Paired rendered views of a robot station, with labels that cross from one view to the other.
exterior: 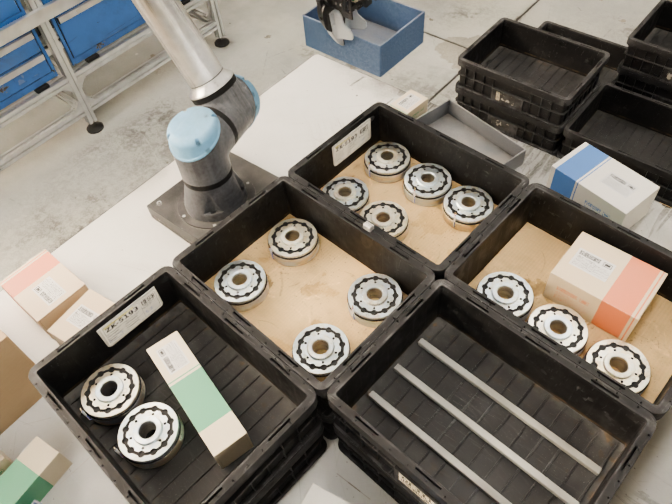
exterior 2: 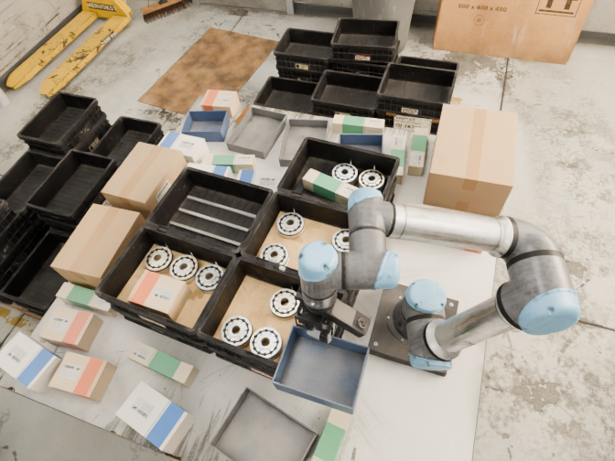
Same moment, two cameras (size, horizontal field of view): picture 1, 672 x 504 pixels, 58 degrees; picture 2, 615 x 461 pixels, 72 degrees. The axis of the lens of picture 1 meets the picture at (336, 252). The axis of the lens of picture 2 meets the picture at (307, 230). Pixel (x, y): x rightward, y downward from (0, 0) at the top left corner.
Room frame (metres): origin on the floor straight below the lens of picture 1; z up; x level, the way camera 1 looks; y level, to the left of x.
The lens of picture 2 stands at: (1.41, -0.19, 2.15)
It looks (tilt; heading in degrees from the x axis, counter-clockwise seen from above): 56 degrees down; 161
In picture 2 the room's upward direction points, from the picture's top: 9 degrees counter-clockwise
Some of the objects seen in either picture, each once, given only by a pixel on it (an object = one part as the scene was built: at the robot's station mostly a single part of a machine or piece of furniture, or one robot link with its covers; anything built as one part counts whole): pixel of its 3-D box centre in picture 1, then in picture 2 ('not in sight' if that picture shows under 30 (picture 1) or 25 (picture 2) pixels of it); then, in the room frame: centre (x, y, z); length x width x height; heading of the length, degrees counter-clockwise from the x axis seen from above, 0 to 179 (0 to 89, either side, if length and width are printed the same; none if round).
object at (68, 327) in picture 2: not in sight; (71, 328); (0.47, -0.83, 0.74); 0.16 x 0.12 x 0.07; 51
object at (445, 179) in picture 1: (427, 180); (265, 342); (0.90, -0.21, 0.86); 0.10 x 0.10 x 0.01
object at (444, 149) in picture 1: (404, 197); (275, 320); (0.85, -0.16, 0.87); 0.40 x 0.30 x 0.11; 41
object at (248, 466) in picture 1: (169, 386); (339, 175); (0.45, 0.29, 0.92); 0.40 x 0.30 x 0.02; 41
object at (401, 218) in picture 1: (383, 219); (285, 302); (0.80, -0.10, 0.86); 0.10 x 0.10 x 0.01
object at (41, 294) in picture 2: not in sight; (59, 277); (-0.18, -1.07, 0.26); 0.40 x 0.30 x 0.23; 135
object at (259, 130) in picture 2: not in sight; (257, 132); (-0.14, 0.16, 0.73); 0.27 x 0.20 x 0.05; 131
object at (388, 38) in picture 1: (363, 28); (321, 368); (1.12, -0.11, 1.10); 0.20 x 0.15 x 0.07; 45
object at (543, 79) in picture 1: (521, 110); not in sight; (1.65, -0.72, 0.37); 0.40 x 0.30 x 0.45; 45
